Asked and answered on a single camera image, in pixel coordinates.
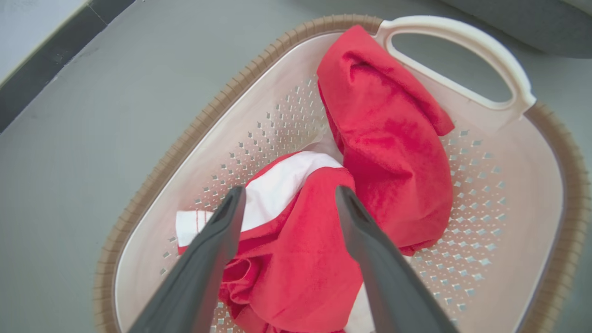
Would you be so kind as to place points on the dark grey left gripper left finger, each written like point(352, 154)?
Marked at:
point(199, 273)

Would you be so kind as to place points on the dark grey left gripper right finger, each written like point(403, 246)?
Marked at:
point(388, 282)

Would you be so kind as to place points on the red and white garment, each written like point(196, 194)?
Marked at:
point(393, 138)
point(296, 259)

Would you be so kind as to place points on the cream perforated laundry basket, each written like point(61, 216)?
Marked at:
point(277, 92)

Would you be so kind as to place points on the black skirting board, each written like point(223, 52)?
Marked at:
point(46, 60)

